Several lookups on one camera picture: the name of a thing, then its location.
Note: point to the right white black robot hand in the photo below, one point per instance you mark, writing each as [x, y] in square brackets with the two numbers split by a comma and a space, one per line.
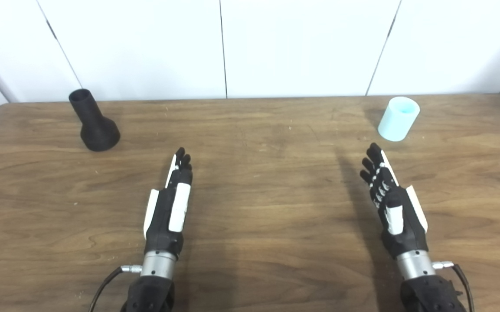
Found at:
[406, 216]

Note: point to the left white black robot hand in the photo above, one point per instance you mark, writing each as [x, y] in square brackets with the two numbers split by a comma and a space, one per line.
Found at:
[163, 216]

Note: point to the black flared nozzle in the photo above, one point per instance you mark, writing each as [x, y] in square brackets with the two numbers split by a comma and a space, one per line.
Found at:
[98, 134]

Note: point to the light blue cylinder cup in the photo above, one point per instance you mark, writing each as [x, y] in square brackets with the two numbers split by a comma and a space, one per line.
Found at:
[397, 121]

